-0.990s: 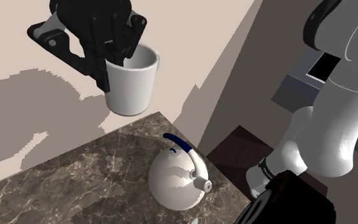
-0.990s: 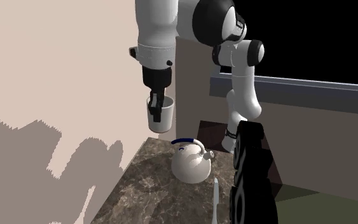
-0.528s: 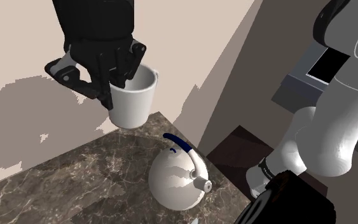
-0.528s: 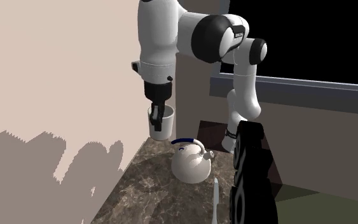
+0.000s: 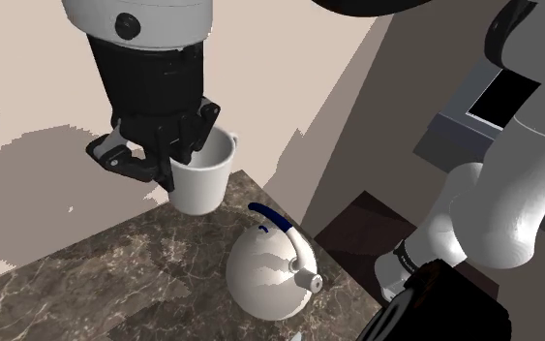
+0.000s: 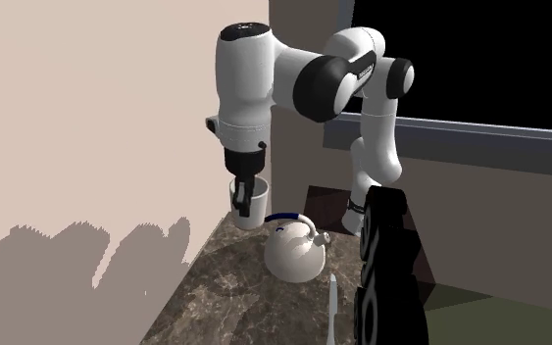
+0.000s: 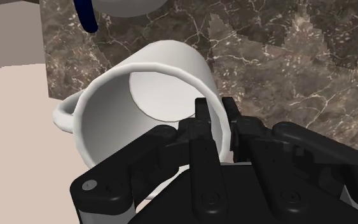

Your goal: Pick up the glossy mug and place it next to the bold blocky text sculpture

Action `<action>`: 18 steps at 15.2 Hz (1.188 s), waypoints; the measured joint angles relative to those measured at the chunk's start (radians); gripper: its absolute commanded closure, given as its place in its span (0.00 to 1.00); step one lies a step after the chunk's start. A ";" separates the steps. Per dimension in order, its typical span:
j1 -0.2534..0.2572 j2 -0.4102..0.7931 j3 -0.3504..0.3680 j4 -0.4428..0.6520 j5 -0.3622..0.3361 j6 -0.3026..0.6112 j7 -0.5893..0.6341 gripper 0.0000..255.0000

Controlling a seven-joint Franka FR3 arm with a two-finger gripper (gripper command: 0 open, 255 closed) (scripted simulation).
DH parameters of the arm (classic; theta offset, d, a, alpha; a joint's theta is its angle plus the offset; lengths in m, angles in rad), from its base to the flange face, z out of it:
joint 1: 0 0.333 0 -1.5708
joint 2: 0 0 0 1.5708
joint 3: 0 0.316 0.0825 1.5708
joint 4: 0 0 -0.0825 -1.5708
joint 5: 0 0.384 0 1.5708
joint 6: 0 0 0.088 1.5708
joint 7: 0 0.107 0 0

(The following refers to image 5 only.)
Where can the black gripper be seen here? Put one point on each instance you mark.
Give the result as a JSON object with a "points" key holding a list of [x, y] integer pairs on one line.
{"points": [[154, 85]]}

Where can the white mug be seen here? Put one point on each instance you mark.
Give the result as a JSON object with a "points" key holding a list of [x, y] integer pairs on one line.
{"points": [[201, 189]]}

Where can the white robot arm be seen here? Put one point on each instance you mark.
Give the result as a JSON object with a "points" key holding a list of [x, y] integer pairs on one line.
{"points": [[512, 189]]}

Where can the grey cabinet with black panel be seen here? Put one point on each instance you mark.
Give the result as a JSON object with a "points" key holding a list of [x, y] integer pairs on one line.
{"points": [[456, 137]]}

